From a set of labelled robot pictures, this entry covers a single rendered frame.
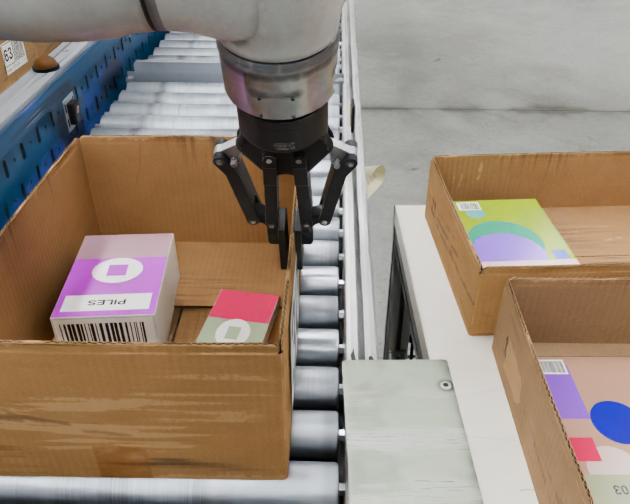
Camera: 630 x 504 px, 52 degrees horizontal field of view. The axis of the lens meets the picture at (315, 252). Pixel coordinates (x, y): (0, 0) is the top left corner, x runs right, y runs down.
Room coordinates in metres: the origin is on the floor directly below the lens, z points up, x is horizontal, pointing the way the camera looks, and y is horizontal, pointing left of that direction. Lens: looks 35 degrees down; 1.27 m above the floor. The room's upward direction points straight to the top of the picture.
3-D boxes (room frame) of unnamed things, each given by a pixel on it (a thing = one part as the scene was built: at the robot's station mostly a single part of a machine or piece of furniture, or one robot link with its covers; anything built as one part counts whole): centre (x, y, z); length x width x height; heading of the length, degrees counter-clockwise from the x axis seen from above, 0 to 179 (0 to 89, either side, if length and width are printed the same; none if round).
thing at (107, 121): (1.23, 0.19, 0.72); 0.52 x 0.05 x 0.05; 88
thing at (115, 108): (1.30, 0.19, 0.72); 0.52 x 0.05 x 0.05; 88
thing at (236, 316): (0.55, 0.09, 0.76); 0.16 x 0.07 x 0.02; 170
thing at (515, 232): (0.72, -0.26, 0.79); 0.19 x 0.14 x 0.02; 3
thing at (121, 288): (0.60, 0.23, 0.79); 0.16 x 0.11 x 0.07; 3
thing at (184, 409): (0.57, 0.17, 0.83); 0.39 x 0.29 x 0.17; 179
